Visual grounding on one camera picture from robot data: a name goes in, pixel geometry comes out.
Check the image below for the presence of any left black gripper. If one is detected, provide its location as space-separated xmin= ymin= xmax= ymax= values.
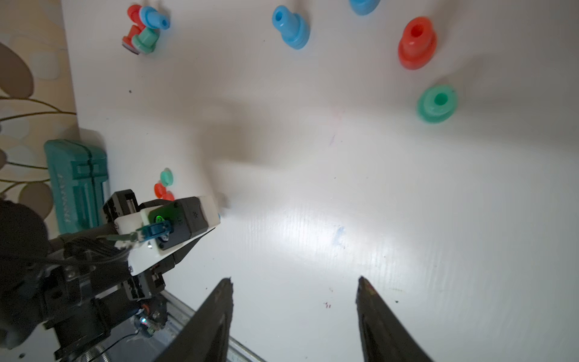
xmin=102 ymin=189 xmax=204 ymax=300

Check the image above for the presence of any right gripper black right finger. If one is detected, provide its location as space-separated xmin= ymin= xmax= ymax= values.
xmin=356 ymin=277 xmax=432 ymax=362

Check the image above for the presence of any green cap top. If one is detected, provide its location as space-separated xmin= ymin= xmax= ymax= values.
xmin=160 ymin=167 xmax=174 ymax=187

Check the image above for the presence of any green stamp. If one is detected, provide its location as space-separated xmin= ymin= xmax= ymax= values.
xmin=417 ymin=84 xmax=458 ymax=124
xmin=132 ymin=28 xmax=159 ymax=54

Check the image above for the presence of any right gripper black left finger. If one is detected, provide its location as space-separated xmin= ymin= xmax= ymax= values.
xmin=156 ymin=278 xmax=233 ymax=362

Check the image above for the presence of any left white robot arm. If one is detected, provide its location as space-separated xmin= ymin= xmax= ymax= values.
xmin=1 ymin=190 xmax=220 ymax=361

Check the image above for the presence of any red cap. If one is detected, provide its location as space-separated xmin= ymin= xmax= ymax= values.
xmin=162 ymin=192 xmax=175 ymax=202
xmin=154 ymin=182 xmax=167 ymax=199

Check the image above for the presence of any red stamp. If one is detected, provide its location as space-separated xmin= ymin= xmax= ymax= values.
xmin=122 ymin=25 xmax=143 ymax=55
xmin=398 ymin=17 xmax=438 ymax=70
xmin=128 ymin=4 xmax=144 ymax=27

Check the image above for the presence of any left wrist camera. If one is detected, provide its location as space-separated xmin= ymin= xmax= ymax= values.
xmin=112 ymin=195 xmax=222 ymax=277

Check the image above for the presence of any red stamp front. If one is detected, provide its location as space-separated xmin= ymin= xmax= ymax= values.
xmin=122 ymin=25 xmax=143 ymax=55

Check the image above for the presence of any red stamp lying back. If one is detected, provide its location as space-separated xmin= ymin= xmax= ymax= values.
xmin=128 ymin=4 xmax=144 ymax=27

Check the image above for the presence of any blue stamp large near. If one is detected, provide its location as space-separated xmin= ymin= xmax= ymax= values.
xmin=139 ymin=6 xmax=170 ymax=30

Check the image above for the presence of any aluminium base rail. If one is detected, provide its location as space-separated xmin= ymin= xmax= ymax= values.
xmin=90 ymin=289 xmax=268 ymax=362

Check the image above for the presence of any green plastic tool case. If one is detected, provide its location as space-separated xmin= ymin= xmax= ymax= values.
xmin=44 ymin=139 xmax=108 ymax=234

